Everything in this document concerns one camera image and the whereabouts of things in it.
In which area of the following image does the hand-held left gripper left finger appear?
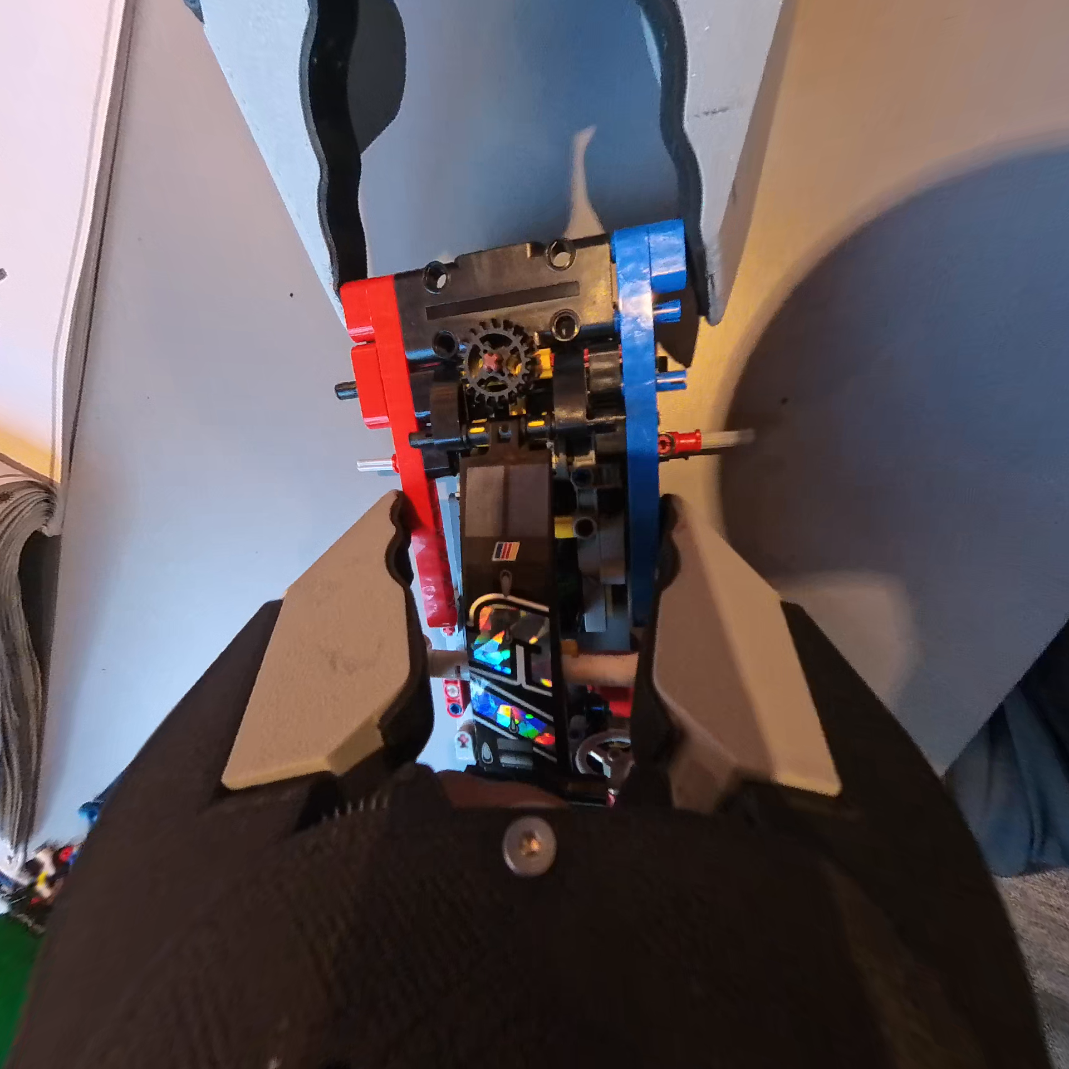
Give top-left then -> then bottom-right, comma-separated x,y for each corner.
221,490 -> 437,795

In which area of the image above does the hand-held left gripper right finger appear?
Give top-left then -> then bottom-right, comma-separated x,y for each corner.
629,493 -> 842,813

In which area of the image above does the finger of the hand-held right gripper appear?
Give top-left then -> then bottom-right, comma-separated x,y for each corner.
196,0 -> 412,337
636,0 -> 788,325

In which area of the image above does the toy brick car model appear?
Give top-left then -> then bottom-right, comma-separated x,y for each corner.
332,219 -> 757,810

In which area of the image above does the instruction booklet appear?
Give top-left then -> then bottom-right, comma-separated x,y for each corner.
0,0 -> 139,849

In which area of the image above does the grey desk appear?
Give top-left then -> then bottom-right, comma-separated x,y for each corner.
33,0 -> 1069,836

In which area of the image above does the green storage bin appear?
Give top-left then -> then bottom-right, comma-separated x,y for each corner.
0,914 -> 47,1069

